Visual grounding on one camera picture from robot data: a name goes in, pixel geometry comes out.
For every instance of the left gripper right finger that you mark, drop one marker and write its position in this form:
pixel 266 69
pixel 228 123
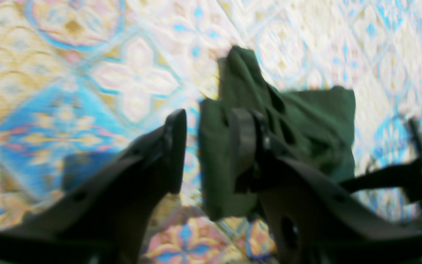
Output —
pixel 313 219

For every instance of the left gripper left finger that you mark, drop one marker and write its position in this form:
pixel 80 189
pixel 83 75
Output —
pixel 104 219

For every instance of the patterned colourful table cloth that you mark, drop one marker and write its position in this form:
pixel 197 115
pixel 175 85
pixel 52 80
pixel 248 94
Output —
pixel 79 79

